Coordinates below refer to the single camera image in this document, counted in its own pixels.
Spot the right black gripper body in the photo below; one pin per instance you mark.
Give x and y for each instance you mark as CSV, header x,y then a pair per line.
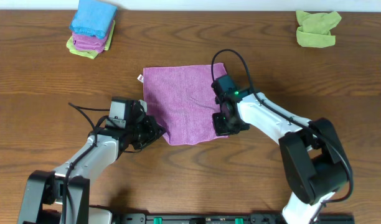
x,y
220,123

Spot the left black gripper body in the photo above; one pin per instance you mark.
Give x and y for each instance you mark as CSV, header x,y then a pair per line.
x,y
150,129

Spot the purple microfibre cloth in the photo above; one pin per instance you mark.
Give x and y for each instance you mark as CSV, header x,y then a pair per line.
x,y
182,101

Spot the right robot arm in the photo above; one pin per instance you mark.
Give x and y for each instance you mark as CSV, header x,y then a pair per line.
x,y
314,160

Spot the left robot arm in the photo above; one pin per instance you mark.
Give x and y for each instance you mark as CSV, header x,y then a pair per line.
x,y
63,194

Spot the folded purple cloth in stack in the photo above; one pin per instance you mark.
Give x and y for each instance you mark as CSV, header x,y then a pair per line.
x,y
88,43

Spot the folded green cloth in stack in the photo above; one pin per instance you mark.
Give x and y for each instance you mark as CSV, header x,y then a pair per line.
x,y
84,52

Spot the folded blue cloth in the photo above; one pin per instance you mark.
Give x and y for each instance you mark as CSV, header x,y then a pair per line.
x,y
93,18

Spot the crumpled green cloth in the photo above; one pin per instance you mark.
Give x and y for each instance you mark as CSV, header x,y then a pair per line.
x,y
315,28

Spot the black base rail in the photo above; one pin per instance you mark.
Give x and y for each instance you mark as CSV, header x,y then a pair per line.
x,y
256,218

